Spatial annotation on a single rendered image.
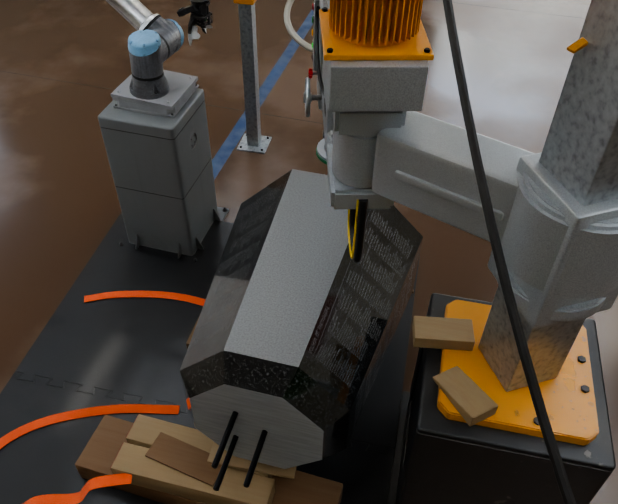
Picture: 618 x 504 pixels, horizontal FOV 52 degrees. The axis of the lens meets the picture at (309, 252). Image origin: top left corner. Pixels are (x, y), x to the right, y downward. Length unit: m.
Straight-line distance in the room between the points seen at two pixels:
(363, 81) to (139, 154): 1.81
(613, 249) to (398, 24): 0.76
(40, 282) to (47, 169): 1.05
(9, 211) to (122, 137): 1.21
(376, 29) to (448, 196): 0.49
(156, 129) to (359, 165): 1.44
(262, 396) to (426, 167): 0.87
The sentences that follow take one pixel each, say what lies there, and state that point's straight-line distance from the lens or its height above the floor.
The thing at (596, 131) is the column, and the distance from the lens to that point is 1.55.
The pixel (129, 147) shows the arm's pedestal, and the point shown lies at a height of 0.70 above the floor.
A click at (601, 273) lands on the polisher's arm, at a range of 1.73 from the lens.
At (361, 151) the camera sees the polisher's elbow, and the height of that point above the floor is 1.43.
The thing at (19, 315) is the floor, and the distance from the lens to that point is 3.58.
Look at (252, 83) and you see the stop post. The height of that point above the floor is 0.49.
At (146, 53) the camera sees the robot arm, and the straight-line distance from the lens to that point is 3.11.
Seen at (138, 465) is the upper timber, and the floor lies 0.23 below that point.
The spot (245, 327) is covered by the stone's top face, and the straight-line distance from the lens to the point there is 2.12.
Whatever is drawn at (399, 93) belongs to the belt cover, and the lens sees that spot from 1.70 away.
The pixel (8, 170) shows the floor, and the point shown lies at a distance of 4.59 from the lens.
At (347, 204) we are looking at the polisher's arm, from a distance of 1.99.
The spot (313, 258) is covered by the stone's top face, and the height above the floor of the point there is 0.87.
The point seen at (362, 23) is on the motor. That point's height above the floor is 1.82.
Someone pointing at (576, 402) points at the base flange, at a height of 0.78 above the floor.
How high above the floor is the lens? 2.50
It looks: 44 degrees down
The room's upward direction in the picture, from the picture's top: 1 degrees clockwise
